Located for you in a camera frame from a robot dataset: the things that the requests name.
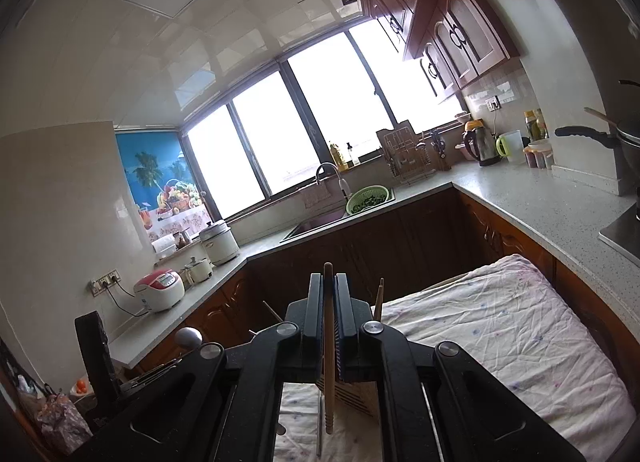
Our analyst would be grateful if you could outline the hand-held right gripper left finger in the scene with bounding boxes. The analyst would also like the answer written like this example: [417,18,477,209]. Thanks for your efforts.
[70,272,328,462]

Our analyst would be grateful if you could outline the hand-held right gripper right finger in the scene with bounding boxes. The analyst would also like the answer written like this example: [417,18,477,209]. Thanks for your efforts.
[335,272,587,462]

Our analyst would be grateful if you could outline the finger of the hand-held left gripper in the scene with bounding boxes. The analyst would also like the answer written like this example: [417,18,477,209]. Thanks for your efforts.
[75,312,121,410]

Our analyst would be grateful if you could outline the wooden utensil holder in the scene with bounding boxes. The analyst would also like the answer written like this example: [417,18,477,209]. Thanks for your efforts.
[315,381,377,419]

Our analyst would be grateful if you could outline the plastic bags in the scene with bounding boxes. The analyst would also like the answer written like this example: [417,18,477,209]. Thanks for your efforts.
[17,374,93,458]

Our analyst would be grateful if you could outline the red and white rice cooker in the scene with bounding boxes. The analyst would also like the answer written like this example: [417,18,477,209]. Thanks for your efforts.
[133,268,185,313]

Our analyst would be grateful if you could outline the wooden base cabinets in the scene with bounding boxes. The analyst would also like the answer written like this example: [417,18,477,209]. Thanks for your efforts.
[125,182,640,383]

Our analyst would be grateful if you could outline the kitchen sink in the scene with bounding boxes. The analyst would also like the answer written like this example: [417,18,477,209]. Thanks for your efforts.
[280,209,351,243]

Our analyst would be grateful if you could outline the small white cooking pot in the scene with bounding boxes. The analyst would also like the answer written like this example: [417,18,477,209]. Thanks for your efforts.
[182,256,215,284]

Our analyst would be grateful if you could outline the large white rice cooker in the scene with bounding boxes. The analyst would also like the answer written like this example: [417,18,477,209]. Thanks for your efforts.
[199,220,241,265]

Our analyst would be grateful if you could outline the green plastic colander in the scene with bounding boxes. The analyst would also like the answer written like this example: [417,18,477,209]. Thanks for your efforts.
[346,185,390,215]

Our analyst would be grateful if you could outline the white floral tablecloth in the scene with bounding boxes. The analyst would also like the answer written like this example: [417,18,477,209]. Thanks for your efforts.
[274,254,633,462]

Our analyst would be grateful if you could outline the metal sink faucet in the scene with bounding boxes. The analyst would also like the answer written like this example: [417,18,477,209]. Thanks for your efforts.
[315,162,351,203]

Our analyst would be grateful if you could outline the blue fruit print blind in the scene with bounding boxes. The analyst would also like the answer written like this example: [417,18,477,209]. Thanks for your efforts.
[115,129,213,243]

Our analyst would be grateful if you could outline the dish rack with cutting boards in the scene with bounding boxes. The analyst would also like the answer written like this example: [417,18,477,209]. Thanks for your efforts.
[376,121,436,183]

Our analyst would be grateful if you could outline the dark framed window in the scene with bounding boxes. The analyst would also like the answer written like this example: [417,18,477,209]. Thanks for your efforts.
[182,19,463,220]

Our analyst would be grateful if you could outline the steel electric kettle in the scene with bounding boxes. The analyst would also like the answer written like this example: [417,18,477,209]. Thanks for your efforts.
[462,119,503,167]

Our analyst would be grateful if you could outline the grey speckled countertop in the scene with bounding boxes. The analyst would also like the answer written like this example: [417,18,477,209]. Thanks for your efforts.
[107,157,640,368]

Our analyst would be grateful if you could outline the green plastic cup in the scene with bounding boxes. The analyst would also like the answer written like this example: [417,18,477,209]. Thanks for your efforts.
[496,130,526,164]

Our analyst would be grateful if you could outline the seasoning jar set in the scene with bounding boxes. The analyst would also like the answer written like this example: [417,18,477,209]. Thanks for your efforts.
[522,139,556,170]

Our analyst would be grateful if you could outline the sauce bottle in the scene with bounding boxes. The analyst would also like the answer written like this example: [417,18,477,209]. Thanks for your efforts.
[524,109,548,140]

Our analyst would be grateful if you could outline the gas stove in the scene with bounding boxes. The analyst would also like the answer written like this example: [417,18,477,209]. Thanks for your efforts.
[597,202,640,268]

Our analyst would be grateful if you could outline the black wok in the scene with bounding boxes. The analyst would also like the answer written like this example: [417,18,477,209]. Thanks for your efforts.
[554,79,640,220]

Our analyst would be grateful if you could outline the wooden spatula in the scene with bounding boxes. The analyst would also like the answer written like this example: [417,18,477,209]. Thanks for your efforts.
[584,107,618,125]

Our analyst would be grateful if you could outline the wooden wall cabinets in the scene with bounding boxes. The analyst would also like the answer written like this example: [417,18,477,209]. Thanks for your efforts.
[345,0,523,108]

